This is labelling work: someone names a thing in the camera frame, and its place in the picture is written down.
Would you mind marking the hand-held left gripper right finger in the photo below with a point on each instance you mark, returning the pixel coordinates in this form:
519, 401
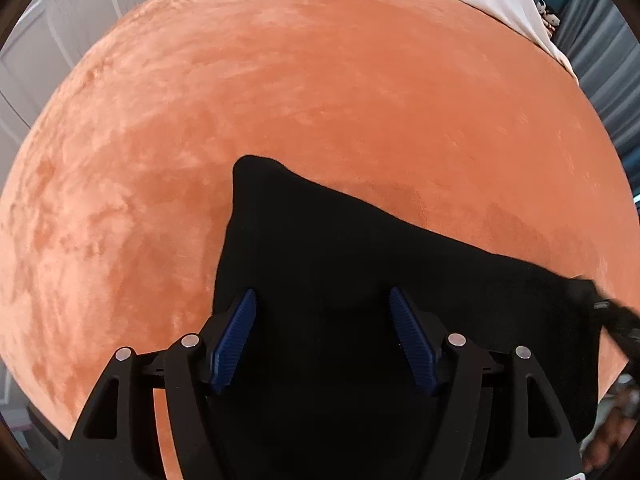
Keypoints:
412, 345

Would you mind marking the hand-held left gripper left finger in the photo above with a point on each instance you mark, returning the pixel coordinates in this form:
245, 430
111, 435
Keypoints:
232, 345

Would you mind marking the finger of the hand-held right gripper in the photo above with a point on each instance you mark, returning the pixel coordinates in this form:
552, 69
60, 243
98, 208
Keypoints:
620, 322

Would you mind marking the black pants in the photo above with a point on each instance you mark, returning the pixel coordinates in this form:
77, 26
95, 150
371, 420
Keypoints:
325, 240

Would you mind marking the person's right hand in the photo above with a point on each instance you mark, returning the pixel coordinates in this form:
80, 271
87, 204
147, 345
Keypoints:
607, 440

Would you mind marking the orange plush blanket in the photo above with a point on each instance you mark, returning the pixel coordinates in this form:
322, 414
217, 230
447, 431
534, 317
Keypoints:
250, 85

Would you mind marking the blue-grey curtain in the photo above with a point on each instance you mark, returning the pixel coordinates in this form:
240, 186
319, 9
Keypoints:
600, 60

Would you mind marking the red and white doll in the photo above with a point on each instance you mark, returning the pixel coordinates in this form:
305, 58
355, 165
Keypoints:
554, 22

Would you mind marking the white wardrobe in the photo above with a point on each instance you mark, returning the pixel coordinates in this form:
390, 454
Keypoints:
75, 0

